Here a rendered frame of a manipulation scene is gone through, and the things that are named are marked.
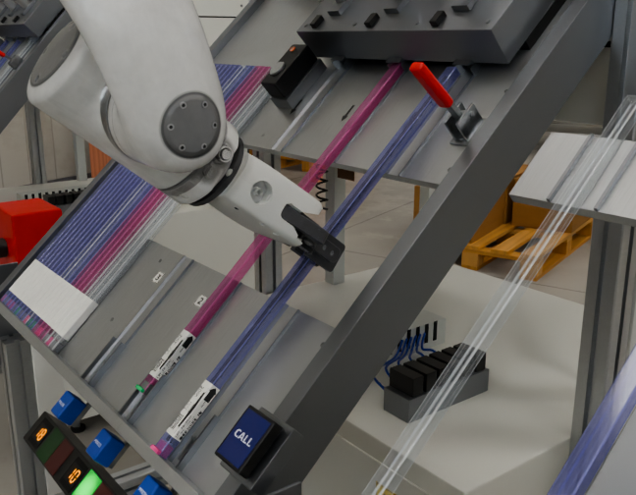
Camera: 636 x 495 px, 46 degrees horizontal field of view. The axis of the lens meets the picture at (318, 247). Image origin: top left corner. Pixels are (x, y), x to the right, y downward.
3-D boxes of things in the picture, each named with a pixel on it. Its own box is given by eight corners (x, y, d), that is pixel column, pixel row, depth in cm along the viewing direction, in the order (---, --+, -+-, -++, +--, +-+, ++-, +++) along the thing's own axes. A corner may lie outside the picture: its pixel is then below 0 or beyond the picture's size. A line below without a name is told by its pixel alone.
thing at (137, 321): (234, 517, 66) (211, 503, 64) (14, 309, 117) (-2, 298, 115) (356, 345, 71) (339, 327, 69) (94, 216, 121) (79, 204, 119)
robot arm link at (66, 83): (238, 114, 61) (187, 102, 68) (109, 6, 53) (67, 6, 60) (184, 200, 60) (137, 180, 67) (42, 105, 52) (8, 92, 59)
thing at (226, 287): (149, 398, 80) (139, 391, 79) (143, 393, 81) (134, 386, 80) (411, 61, 92) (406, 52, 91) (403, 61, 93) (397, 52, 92)
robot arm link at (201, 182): (237, 112, 61) (261, 132, 63) (185, 104, 68) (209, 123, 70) (185, 198, 60) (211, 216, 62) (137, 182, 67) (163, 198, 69)
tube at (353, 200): (166, 460, 69) (158, 455, 69) (159, 454, 70) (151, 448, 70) (460, 74, 82) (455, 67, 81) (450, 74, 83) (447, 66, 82)
